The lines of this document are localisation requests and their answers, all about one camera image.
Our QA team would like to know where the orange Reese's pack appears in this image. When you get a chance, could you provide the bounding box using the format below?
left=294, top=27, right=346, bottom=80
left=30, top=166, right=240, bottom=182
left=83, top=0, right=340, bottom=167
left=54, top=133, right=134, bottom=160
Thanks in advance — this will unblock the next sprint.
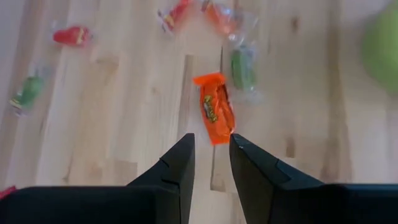
left=192, top=72, right=236, bottom=146

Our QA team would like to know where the green clear-wrapped candy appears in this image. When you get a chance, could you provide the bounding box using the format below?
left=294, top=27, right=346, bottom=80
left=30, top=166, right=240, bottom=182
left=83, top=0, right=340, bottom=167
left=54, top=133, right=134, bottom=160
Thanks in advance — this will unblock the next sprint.
left=8, top=74, right=46, bottom=118
left=229, top=43, right=265, bottom=103

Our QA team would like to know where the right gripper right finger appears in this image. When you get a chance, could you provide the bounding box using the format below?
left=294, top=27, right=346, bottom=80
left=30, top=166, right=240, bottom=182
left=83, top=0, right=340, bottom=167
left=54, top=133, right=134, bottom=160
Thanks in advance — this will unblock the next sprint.
left=229, top=133, right=398, bottom=224

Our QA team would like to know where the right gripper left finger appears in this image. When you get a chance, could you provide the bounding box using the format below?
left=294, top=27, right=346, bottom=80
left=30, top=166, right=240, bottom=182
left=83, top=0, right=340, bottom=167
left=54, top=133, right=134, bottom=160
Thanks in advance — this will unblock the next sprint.
left=0, top=133, right=196, bottom=224

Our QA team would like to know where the small red wrapped candy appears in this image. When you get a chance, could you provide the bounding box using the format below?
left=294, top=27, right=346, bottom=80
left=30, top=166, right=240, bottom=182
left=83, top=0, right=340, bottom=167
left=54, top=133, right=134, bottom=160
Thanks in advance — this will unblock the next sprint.
left=157, top=0, right=195, bottom=34

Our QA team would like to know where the green plastic bucket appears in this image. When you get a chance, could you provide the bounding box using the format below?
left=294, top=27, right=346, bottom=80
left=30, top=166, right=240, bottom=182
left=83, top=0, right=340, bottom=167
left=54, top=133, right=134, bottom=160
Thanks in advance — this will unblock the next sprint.
left=360, top=2, right=398, bottom=97

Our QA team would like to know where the red clear-wrapped candy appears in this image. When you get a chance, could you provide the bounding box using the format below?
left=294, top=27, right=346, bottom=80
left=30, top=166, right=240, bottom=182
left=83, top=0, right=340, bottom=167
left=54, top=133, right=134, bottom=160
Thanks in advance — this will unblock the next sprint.
left=52, top=26, right=93, bottom=48
left=201, top=0, right=246, bottom=41

